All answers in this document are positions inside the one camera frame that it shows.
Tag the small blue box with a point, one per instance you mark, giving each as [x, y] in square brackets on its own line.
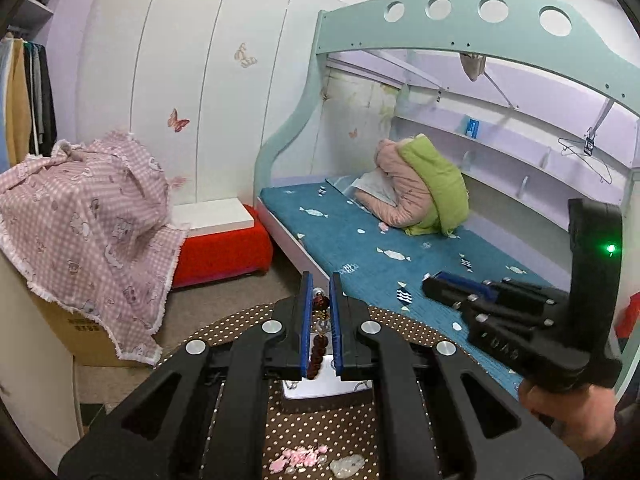
[471, 126]

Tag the blue fish print mattress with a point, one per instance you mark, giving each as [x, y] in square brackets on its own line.
[400, 260]

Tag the white cabinet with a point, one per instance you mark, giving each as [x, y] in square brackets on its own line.
[30, 360]

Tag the pale pillow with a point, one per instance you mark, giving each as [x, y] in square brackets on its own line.
[370, 185]

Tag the beige butterfly sticker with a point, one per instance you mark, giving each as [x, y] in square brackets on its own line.
[245, 55]

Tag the brown polka-dot round table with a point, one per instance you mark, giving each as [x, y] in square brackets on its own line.
[320, 425]

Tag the green quilt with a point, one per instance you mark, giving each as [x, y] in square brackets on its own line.
[440, 185]

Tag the red ottoman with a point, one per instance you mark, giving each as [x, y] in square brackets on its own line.
[220, 255]

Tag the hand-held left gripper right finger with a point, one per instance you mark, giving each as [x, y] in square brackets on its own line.
[337, 330]

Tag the person's right hand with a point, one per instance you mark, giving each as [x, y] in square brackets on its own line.
[575, 415]

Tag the red cloth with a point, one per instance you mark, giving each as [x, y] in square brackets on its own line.
[630, 315]

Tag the cardboard box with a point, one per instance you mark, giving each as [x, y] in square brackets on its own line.
[85, 330]

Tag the pink checked cloth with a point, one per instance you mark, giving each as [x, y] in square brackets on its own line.
[85, 240]

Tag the row of hanging clothes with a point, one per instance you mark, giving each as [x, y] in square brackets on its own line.
[27, 100]

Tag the teal bunk bed frame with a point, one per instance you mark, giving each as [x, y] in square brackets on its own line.
[500, 35]

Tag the white wardrobe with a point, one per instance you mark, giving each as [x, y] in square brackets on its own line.
[200, 85]

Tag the black hanging tag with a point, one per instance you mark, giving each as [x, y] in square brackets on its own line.
[589, 142]

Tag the metal tin box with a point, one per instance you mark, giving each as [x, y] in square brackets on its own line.
[326, 385]

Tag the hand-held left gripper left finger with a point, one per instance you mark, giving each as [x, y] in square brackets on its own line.
[306, 325]

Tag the pink quilt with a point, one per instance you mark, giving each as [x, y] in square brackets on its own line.
[400, 180]

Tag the beige hanging pouch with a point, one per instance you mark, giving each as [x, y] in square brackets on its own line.
[472, 66]

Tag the white board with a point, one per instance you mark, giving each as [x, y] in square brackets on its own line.
[210, 215]

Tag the clear jewelry piece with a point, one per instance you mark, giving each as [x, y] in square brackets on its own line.
[347, 465]

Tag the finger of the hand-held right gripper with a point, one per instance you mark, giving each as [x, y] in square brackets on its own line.
[450, 295]
[465, 282]

